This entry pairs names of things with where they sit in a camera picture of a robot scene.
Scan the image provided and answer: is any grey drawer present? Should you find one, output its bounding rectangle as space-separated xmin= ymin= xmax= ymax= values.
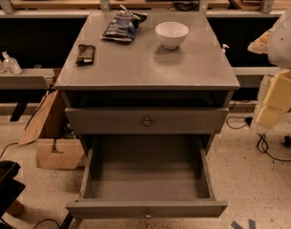
xmin=67 ymin=135 xmax=227 ymax=219
xmin=65 ymin=107 xmax=228 ymax=135

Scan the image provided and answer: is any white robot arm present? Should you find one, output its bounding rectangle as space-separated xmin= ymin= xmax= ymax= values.
xmin=247 ymin=5 xmax=291 ymax=133

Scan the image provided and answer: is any grey wooden drawer cabinet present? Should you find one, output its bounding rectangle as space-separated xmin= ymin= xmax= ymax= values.
xmin=56 ymin=10 xmax=239 ymax=147

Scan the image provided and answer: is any grey top drawer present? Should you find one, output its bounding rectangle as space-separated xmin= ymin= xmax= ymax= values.
xmin=65 ymin=107 xmax=228 ymax=135

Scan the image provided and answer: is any black chair caster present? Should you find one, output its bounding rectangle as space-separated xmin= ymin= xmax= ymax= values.
xmin=284 ymin=135 xmax=291 ymax=147

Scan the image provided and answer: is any small white pump bottle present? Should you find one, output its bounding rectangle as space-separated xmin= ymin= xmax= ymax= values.
xmin=221 ymin=44 xmax=229 ymax=61

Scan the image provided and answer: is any white ceramic bowl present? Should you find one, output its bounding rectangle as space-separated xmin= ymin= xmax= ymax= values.
xmin=156 ymin=22 xmax=189 ymax=50

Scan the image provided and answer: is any blue chip bag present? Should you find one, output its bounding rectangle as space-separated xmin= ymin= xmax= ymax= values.
xmin=101 ymin=5 xmax=147 ymax=43

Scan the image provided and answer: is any dark snack bar wrapper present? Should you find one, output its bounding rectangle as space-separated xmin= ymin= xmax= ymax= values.
xmin=76 ymin=44 xmax=95 ymax=65

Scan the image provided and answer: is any brown cardboard box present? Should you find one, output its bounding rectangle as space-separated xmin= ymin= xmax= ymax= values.
xmin=18 ymin=91 xmax=85 ymax=170

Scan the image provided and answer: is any clear sanitizer bottle right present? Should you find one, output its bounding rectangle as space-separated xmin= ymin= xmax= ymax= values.
xmin=2 ymin=52 xmax=22 ymax=74

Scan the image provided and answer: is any black power adapter cable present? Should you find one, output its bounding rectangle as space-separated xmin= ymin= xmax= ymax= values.
xmin=225 ymin=115 xmax=291 ymax=163

